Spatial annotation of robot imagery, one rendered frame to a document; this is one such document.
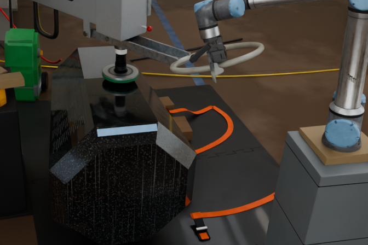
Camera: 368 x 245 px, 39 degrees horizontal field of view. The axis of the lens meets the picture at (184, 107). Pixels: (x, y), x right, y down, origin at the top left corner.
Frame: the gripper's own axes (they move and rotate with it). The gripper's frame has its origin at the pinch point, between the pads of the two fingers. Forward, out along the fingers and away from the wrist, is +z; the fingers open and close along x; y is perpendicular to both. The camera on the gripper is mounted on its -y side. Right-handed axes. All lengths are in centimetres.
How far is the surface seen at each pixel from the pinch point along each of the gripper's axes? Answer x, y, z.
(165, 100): 188, -73, 52
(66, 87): 61, -100, 0
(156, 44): 49, -35, -16
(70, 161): -1, -83, 26
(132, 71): 60, -56, -1
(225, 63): -0.5, 6.1, -6.8
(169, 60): 31.0, -26.0, -8.4
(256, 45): 30.4, 20.2, -6.8
